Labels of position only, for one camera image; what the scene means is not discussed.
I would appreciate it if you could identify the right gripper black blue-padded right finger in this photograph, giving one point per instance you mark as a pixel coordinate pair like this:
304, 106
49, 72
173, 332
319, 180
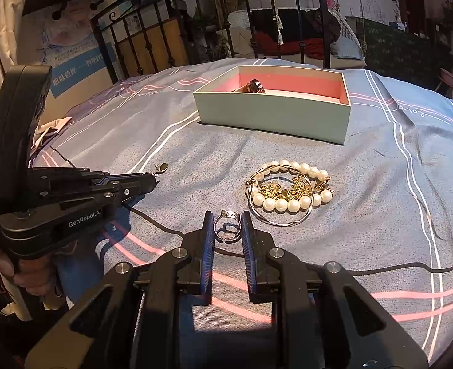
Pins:
324, 318

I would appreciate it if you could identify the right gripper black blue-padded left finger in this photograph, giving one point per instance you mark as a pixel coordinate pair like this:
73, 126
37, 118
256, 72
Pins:
130, 319

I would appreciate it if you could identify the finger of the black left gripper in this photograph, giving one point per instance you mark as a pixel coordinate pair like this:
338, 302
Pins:
135, 182
121, 192

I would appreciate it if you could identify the person's left hand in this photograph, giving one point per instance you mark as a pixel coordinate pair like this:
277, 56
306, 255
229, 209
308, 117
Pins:
38, 276

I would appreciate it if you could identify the small gold pendant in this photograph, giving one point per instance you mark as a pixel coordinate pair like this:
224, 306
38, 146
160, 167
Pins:
162, 168

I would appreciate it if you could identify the silver bangle hoop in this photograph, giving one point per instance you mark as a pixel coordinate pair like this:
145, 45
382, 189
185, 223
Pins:
280, 195

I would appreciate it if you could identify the blue and white poster board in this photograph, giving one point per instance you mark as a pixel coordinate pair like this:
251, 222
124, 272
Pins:
69, 46

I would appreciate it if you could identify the red cloth on chair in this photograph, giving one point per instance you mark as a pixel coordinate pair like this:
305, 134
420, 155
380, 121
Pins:
313, 47

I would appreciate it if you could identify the mint box with pink lining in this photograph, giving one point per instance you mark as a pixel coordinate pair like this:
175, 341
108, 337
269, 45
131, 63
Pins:
292, 100

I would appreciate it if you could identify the white pillow on chair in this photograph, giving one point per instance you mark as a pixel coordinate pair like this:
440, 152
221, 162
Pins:
347, 46

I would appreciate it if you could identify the black iron bed frame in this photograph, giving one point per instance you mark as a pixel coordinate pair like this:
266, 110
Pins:
138, 37

